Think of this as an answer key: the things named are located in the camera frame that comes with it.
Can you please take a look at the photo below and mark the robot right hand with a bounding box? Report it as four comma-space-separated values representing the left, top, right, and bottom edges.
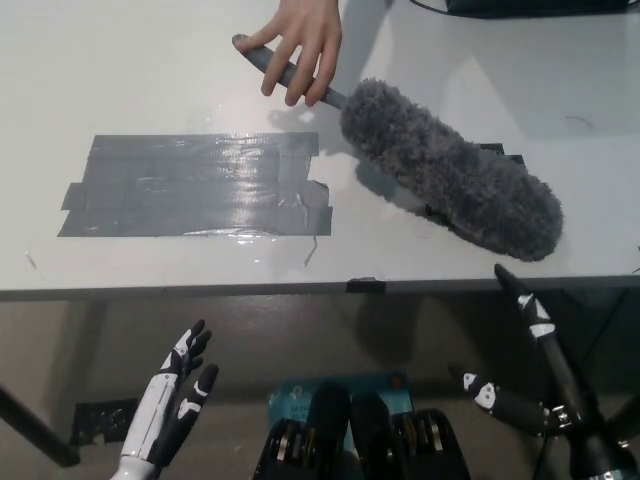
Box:
447, 263, 640, 480

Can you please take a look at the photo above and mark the person's bare hand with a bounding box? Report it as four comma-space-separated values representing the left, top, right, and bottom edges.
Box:
234, 0, 344, 108

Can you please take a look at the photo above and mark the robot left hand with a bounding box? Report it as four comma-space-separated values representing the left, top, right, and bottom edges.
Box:
119, 319, 221, 464

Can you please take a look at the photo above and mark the grey fluffy duster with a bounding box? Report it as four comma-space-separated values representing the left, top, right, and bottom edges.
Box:
231, 33, 566, 263

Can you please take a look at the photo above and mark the black device on desk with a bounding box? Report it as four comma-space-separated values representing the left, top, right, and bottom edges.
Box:
443, 0, 640, 20

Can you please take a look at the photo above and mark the black table leg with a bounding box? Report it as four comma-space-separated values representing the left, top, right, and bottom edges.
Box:
0, 383, 82, 469

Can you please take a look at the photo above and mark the blue box on floor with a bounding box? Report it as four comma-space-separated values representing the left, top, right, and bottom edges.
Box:
266, 371, 417, 451

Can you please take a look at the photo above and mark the black tape piece on edge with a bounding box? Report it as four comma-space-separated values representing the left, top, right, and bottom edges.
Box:
345, 276, 388, 295

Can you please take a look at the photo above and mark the grey duct tape patch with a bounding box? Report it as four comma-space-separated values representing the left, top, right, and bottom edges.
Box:
56, 131, 335, 238

